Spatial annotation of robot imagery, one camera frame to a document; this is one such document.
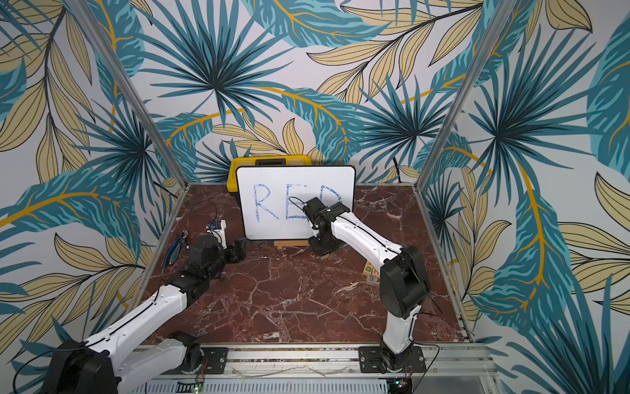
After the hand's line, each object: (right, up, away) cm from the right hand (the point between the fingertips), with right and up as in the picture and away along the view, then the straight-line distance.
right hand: (324, 249), depth 86 cm
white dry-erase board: (-19, +18, +1) cm, 26 cm away
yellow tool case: (-27, +35, +20) cm, 48 cm away
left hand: (-29, +3, -2) cm, 30 cm away
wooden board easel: (-11, +1, +6) cm, 13 cm away
